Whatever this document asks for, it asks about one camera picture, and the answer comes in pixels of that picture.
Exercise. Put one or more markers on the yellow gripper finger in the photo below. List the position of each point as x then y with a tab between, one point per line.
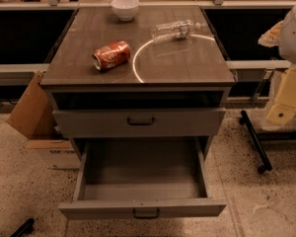
271	38
283	108

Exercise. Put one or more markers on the red coke can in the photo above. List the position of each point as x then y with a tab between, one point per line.
111	55

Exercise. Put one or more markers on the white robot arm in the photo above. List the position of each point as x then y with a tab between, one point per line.
283	35

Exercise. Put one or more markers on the closed top drawer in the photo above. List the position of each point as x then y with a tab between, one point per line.
139	123

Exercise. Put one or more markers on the grey drawer cabinet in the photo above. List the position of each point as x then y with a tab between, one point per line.
184	74

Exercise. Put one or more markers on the open middle drawer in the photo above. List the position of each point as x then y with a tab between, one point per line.
142	178

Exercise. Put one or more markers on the black chair leg with caster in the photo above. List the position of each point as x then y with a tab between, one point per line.
265	164

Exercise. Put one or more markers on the clear plastic water bottle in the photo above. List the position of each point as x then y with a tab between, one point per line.
178	30

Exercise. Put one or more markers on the white bowl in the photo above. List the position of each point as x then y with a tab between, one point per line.
125	10

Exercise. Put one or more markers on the brown cardboard sheet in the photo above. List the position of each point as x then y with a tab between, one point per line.
32	116

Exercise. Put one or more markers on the black bar bottom left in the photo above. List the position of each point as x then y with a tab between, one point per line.
26	228

